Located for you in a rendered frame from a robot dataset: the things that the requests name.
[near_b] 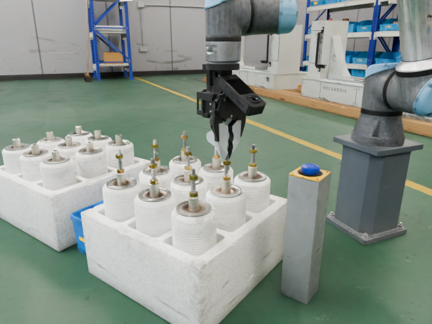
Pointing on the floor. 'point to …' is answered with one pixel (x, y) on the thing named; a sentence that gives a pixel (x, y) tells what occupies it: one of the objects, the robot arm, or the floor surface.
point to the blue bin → (81, 226)
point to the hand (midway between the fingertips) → (228, 154)
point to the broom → (87, 51)
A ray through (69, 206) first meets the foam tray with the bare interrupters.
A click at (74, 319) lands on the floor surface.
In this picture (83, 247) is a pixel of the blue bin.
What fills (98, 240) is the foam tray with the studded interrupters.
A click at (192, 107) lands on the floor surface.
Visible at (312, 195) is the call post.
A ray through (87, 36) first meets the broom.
